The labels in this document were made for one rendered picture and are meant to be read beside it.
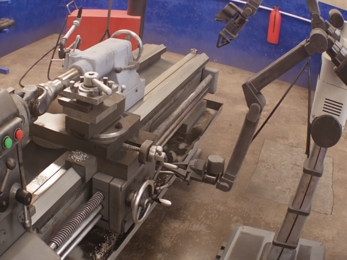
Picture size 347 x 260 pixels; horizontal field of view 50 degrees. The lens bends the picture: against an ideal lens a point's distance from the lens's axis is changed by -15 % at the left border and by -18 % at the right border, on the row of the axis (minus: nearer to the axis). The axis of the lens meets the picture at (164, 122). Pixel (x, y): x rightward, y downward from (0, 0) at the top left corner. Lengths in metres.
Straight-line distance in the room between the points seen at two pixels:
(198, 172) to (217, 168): 0.08
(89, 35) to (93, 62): 2.81
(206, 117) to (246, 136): 1.65
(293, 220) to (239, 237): 0.46
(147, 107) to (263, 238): 1.00
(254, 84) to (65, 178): 0.79
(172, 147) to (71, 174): 1.26
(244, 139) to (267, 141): 2.38
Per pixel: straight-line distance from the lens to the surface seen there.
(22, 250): 1.33
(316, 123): 1.70
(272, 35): 5.51
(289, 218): 2.01
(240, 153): 1.68
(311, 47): 1.44
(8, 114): 1.13
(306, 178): 1.89
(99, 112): 1.64
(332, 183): 3.65
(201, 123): 3.16
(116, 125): 1.78
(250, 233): 2.40
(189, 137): 2.95
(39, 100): 1.61
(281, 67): 1.50
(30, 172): 1.89
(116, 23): 4.68
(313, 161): 1.85
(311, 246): 2.42
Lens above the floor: 1.77
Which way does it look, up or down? 26 degrees down
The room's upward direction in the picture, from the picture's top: 7 degrees clockwise
